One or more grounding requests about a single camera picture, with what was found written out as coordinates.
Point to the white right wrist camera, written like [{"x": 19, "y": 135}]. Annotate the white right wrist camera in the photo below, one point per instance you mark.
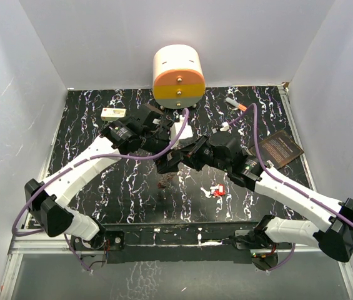
[{"x": 224, "y": 127}]

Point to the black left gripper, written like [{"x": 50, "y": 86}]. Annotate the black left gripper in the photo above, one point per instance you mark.
[{"x": 166, "y": 134}]

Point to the dark paperback book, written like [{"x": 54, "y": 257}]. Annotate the dark paperback book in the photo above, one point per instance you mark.
[{"x": 280, "y": 149}]

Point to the white small cardboard box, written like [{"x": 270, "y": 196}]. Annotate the white small cardboard box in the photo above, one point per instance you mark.
[{"x": 112, "y": 114}]

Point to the orange and grey marker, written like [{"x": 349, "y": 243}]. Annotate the orange and grey marker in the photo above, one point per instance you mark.
[{"x": 235, "y": 104}]

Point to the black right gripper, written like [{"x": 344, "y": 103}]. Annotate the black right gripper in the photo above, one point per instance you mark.
[{"x": 191, "y": 155}]

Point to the round three-colour drawer cabinet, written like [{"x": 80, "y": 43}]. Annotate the round three-colour drawer cabinet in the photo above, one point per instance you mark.
[{"x": 178, "y": 80}]

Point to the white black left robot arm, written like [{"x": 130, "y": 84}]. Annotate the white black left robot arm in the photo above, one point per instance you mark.
[{"x": 48, "y": 200}]

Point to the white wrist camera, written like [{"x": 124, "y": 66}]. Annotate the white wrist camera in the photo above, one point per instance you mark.
[
  {"x": 224, "y": 127},
  {"x": 176, "y": 128}
]

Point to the aluminium frame rail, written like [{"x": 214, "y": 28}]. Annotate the aluminium frame rail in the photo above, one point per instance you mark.
[{"x": 169, "y": 263}]

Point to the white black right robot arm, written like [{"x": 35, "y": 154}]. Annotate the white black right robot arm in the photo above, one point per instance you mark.
[{"x": 327, "y": 223}]

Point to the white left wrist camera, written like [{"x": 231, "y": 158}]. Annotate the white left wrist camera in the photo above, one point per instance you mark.
[{"x": 176, "y": 128}]

